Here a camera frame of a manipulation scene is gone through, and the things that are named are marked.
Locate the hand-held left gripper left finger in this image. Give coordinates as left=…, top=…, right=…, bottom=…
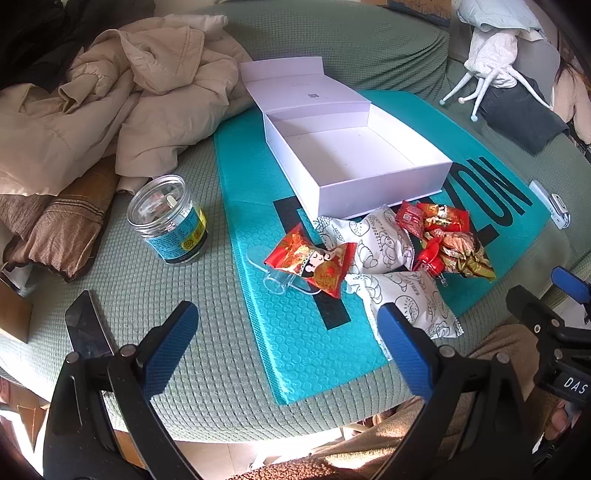
left=44, top=301, right=204, bottom=480

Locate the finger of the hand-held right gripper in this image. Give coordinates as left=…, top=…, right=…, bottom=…
left=551, top=267, right=591, bottom=324
left=505, top=286, right=571, bottom=344

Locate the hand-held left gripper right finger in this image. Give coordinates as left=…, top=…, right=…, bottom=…
left=376, top=302, right=536, bottom=480

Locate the white printed bread packet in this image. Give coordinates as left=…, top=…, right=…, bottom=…
left=314, top=206, right=416, bottom=278
left=344, top=270, right=464, bottom=358

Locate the gold green candy bag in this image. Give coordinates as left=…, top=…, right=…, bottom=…
left=429, top=231, right=497, bottom=281

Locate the red gold snack packet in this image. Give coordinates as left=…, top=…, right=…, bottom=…
left=418, top=203, right=471, bottom=234

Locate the red figure snack packet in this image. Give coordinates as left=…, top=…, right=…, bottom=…
left=267, top=223, right=358, bottom=298

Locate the small plain red packet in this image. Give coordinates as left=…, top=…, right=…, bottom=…
left=396, top=200, right=428, bottom=238

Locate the white cardboard box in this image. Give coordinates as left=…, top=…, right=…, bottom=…
left=239, top=56, right=454, bottom=220

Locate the person's right hand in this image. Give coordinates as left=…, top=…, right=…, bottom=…
left=542, top=401, right=578, bottom=441

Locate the person's beige trouser leg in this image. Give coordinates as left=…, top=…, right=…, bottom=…
left=318, top=323, right=555, bottom=480

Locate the black smartphone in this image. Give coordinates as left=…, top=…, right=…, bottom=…
left=65, top=290, right=115, bottom=358

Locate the teal bubble mailer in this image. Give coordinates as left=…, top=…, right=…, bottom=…
left=213, top=90, right=550, bottom=407

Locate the glass jar with blue label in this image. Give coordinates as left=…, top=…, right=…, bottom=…
left=127, top=174, right=208, bottom=266

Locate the dark grey cloth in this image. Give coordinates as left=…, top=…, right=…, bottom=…
left=478, top=85, right=571, bottom=155

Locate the brown striped cloth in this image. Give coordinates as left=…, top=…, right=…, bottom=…
left=0, top=154, right=121, bottom=282

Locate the white plush toy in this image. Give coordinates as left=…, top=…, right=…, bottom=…
left=438, top=30, right=552, bottom=123

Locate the beige down jacket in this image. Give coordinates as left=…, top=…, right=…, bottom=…
left=0, top=14, right=254, bottom=195

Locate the light blue jacket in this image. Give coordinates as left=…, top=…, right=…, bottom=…
left=457, top=0, right=548, bottom=35

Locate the green sofa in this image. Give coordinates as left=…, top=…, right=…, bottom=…
left=0, top=0, right=591, bottom=444

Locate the printed cardboard box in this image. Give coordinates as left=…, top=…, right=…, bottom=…
left=360, top=0, right=453, bottom=26

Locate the black clothing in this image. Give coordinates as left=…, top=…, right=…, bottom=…
left=0, top=0, right=158, bottom=90

